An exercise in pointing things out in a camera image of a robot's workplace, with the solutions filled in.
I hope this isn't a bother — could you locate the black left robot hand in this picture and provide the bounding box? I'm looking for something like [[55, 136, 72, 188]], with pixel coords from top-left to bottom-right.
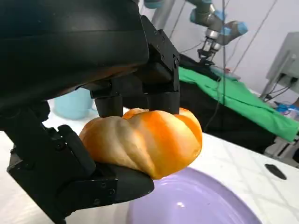
[[0, 0, 180, 224]]

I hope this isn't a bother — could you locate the orange white toy bread roll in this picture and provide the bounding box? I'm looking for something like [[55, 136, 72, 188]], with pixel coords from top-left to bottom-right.
[[78, 107, 203, 180]]

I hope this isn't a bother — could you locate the pale green mug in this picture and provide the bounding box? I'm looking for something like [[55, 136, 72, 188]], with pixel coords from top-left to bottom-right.
[[54, 87, 95, 121]]

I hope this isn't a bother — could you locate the green cloth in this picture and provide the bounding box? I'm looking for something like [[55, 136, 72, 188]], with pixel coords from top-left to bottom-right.
[[178, 66, 299, 142]]

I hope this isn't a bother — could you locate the lilac plate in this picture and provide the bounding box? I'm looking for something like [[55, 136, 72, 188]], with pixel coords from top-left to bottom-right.
[[126, 167, 263, 224]]

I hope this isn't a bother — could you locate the black oval table grommet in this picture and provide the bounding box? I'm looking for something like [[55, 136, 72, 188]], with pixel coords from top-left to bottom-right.
[[264, 163, 287, 180]]

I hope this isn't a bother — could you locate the thin black hanging cable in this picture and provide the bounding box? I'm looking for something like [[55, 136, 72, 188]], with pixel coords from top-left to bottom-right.
[[221, 0, 228, 107]]

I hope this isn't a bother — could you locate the blue cable clutter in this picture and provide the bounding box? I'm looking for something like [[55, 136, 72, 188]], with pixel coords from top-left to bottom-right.
[[272, 100, 299, 122]]

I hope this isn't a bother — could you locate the grey desk frame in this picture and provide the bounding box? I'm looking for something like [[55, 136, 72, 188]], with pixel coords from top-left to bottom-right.
[[263, 136, 299, 169]]

